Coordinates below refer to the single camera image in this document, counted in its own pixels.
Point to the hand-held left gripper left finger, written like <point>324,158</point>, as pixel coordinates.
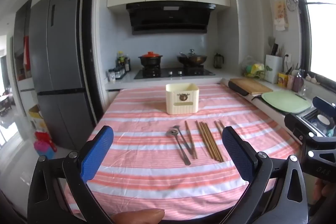
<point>97,155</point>

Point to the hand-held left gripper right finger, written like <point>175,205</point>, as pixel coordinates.
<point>237,155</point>

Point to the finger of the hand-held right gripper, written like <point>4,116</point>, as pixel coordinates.
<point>324,103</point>
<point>299,125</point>

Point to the metal fork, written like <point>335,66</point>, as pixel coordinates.
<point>176,127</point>

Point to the metal spoon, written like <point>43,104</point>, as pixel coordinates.
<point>170,132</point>

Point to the cream utensil holder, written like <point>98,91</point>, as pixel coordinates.
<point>182,100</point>

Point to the person's right hand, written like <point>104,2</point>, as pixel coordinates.
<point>325,191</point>

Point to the person's left hand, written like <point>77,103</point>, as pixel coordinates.
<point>136,216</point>

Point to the steel sink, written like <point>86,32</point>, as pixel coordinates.
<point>310,119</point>

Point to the white bowl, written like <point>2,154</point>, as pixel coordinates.
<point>323,119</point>

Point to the clear glass cup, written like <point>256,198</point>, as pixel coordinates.
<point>304,91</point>

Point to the green cutting board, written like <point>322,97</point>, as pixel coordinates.
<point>287,101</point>

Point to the garlic bulbs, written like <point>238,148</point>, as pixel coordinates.
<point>312,79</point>

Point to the purple soap dispenser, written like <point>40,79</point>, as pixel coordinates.
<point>298,82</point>

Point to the pink packet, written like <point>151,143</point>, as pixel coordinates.
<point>290,81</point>

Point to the yellow packet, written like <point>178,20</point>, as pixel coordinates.
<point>282,79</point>

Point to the pink striped tablecloth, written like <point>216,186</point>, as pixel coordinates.
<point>147,150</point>

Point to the red pink toy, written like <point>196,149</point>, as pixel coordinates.
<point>43,146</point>

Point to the white knife block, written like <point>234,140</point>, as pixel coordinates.
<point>273,69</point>

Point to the wooden cutting board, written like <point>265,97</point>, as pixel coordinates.
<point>252,85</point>

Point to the cardboard box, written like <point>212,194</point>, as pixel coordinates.
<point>36,119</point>

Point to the yellow green sponge pack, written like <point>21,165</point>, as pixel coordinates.
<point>256,67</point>

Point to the window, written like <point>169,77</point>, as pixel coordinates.
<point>321,29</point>

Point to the white jar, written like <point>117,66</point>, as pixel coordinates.
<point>111,76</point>

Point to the grey spatula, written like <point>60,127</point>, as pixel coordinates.
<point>271,41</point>

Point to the clear plastic bag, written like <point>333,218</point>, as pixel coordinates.
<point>246,62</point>

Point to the row of spice jars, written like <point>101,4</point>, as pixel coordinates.
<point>120,72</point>

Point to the dark sauce bottle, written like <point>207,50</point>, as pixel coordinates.
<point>127,64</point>

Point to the dining furniture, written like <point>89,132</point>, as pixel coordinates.
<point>5,106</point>

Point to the black gas hob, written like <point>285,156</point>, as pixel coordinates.
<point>173,73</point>

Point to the grey refrigerator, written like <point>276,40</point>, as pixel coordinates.
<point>60,56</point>

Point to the wok with glass lid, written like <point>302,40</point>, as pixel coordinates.
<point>191,58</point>

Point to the black clay pot red lid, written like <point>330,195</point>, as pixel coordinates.
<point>150,58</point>

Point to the red hanging cloth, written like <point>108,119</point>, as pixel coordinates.
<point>26,53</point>

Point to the black range hood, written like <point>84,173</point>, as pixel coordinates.
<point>170,18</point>

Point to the grey tall cabinet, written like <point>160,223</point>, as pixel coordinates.
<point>22,19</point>

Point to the wall outlet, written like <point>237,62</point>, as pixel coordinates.
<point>288,58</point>

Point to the hanging wall calendar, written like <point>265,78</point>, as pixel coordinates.
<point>281,14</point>

